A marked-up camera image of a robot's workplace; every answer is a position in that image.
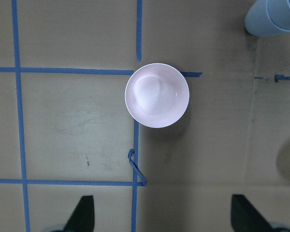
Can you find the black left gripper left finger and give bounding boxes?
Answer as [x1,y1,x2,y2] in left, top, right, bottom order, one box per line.
[65,195,95,232]

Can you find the blue cup on table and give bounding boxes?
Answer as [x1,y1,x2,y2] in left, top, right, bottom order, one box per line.
[245,0,290,37]

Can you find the pink bowl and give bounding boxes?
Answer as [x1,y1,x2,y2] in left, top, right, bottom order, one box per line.
[125,63,189,128]

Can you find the blue cup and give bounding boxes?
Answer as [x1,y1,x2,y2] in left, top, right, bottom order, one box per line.
[245,0,290,37]
[268,0,290,30]

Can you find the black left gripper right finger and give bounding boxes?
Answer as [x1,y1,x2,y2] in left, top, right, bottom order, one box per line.
[231,194,274,232]

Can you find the brown paper table cover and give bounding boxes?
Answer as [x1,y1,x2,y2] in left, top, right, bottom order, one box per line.
[0,0,290,232]

